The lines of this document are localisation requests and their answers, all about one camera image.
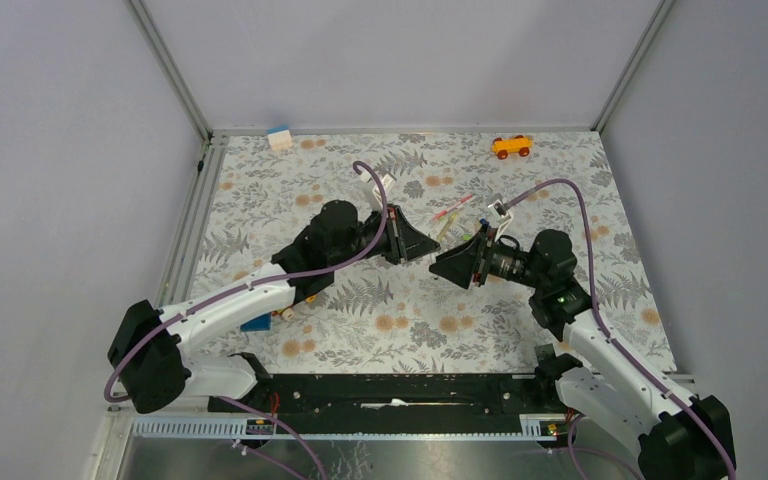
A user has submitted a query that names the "olive yellow marker pen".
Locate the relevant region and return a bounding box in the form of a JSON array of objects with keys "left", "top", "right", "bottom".
[{"left": 436, "top": 214, "right": 458, "bottom": 243}]

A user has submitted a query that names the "red yellow toy brick car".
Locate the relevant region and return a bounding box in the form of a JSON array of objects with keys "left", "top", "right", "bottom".
[{"left": 271, "top": 295, "right": 317, "bottom": 321}]

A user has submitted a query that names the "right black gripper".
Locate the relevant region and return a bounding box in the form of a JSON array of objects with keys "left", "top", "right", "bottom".
[{"left": 428, "top": 222, "right": 546, "bottom": 290}]

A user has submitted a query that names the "purple cable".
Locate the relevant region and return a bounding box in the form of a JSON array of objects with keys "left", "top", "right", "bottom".
[
  {"left": 103, "top": 160, "right": 391, "bottom": 404},
  {"left": 504, "top": 178, "right": 738, "bottom": 480}
]

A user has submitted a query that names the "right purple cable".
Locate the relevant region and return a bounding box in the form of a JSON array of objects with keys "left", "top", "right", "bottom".
[{"left": 504, "top": 178, "right": 738, "bottom": 480}]

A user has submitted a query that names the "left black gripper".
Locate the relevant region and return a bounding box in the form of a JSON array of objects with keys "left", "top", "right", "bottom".
[{"left": 331, "top": 205, "right": 440, "bottom": 269}]

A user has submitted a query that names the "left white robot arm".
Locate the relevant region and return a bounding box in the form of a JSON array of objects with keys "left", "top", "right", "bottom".
[{"left": 104, "top": 200, "right": 440, "bottom": 414}]

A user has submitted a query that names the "blue white toy brick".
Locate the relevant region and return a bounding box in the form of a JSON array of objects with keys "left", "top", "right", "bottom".
[{"left": 239, "top": 314, "right": 272, "bottom": 332}]

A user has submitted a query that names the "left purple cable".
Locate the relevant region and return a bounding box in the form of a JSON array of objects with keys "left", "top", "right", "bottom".
[{"left": 103, "top": 160, "right": 391, "bottom": 404}]

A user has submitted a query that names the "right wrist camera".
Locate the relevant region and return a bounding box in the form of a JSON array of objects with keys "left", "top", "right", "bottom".
[{"left": 487, "top": 194, "right": 514, "bottom": 238}]

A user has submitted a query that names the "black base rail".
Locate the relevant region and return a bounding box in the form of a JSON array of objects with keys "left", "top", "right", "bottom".
[{"left": 208, "top": 373, "right": 574, "bottom": 438}]

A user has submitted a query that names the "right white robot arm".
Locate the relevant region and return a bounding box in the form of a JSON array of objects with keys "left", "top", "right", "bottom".
[{"left": 429, "top": 225, "right": 736, "bottom": 479}]

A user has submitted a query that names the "pink marker pen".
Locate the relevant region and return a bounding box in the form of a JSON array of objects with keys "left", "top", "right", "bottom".
[{"left": 433, "top": 194, "right": 474, "bottom": 220}]

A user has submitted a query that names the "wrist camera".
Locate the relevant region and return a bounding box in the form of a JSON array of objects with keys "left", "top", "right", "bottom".
[
  {"left": 360, "top": 172, "right": 396, "bottom": 211},
  {"left": 487, "top": 194, "right": 514, "bottom": 238}
]

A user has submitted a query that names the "floral patterned table mat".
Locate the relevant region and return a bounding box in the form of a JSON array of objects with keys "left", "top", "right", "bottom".
[{"left": 190, "top": 131, "right": 676, "bottom": 373}]

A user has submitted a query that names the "orange toy car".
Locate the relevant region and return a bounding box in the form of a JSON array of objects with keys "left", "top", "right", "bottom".
[{"left": 491, "top": 135, "right": 533, "bottom": 160}]

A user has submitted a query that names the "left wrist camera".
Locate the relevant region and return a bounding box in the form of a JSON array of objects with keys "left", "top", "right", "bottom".
[{"left": 360, "top": 172, "right": 396, "bottom": 211}]

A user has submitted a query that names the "white block with blue top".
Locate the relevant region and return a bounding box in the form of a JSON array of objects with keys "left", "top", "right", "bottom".
[{"left": 266, "top": 125, "right": 294, "bottom": 152}]

